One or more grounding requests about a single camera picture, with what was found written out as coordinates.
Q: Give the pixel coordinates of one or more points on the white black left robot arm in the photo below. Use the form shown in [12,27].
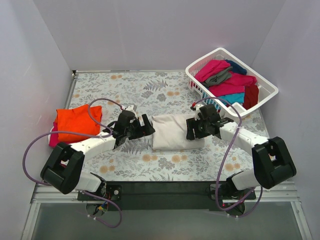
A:
[64,167]

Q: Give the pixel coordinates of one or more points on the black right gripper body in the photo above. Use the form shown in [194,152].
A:
[198,128]

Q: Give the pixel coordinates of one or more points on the folded pink t-shirt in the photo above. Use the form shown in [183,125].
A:
[53,139]

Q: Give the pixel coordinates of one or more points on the white plastic laundry basket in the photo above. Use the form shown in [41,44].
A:
[266,89]

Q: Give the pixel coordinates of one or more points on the navy blue shirt in basket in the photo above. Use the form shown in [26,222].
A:
[236,68]

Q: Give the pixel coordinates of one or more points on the grey shirt in basket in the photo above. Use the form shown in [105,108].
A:
[217,79]

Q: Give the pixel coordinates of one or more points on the black metal base rail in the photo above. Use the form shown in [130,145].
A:
[162,195]

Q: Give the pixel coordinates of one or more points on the magenta shirt in basket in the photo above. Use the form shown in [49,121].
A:
[212,68]
[234,85]

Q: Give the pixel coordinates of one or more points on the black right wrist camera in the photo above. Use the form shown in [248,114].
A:
[205,112]

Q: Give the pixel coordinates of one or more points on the folded orange t-shirt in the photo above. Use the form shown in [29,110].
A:
[74,120]

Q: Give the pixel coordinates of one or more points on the teal shirt in basket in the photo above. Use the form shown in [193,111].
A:
[230,99]

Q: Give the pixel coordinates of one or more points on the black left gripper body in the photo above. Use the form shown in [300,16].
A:
[139,128]

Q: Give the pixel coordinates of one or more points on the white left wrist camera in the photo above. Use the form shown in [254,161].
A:
[130,108]

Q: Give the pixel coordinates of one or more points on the floral patterned table mat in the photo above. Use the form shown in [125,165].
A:
[154,93]

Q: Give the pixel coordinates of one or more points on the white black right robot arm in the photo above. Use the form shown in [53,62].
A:
[272,162]

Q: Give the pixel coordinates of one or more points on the white green raglan t-shirt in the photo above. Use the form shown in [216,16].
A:
[171,133]

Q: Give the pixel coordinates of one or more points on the dark red shirt in basket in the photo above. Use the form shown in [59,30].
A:
[251,95]

